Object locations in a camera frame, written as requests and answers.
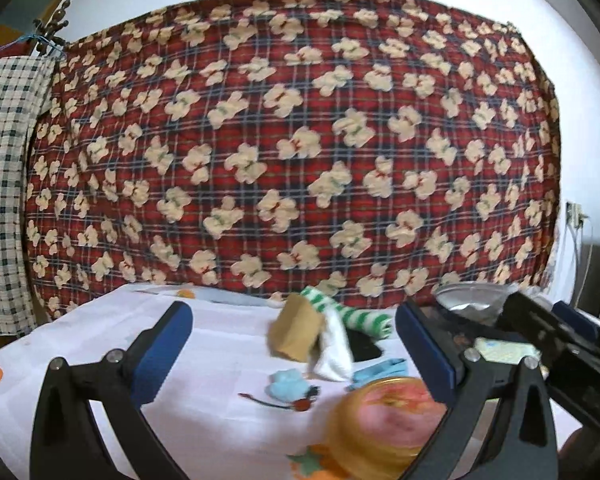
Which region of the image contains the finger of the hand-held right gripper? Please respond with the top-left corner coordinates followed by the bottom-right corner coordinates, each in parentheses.
top-left (551, 301), bottom-right (600, 339)

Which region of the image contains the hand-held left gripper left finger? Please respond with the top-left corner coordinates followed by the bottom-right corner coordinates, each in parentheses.
top-left (30, 301), bottom-right (194, 480)

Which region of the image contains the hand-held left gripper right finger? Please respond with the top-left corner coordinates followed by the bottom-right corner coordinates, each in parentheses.
top-left (395, 301), bottom-right (559, 480)

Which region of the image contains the green white striped sock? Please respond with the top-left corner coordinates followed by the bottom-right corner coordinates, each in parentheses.
top-left (299, 286), bottom-right (394, 342)

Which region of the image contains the round metal tin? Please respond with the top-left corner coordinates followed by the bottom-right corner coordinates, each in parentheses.
top-left (434, 281), bottom-right (523, 323)

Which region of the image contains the light blue folded cloth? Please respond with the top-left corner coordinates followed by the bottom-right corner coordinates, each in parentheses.
top-left (346, 357), bottom-right (409, 392)

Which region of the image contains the white persimmon-print tablecloth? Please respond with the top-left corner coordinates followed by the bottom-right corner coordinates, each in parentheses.
top-left (0, 282), bottom-right (588, 480)

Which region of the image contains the black sock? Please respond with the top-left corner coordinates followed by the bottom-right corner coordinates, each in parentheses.
top-left (349, 334), bottom-right (384, 362)

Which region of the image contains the yellow translucent round jar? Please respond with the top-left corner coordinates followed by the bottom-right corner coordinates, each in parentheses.
top-left (326, 376), bottom-right (452, 480)

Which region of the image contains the light blue fuzzy cloth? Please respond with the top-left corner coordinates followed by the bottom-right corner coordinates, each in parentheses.
top-left (266, 368), bottom-right (319, 404)

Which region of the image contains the checkered hanging cloth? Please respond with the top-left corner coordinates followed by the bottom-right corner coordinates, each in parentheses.
top-left (0, 54), bottom-right (57, 343)

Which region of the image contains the red plaid bear-print blanket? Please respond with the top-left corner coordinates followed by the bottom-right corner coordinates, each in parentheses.
top-left (24, 0), bottom-right (564, 322)

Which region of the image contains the blue clothes hanger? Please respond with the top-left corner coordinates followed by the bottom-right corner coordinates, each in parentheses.
top-left (0, 29), bottom-right (67, 62)

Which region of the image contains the dark cherry hair tie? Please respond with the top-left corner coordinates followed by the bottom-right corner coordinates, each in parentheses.
top-left (237, 391), bottom-right (319, 414)

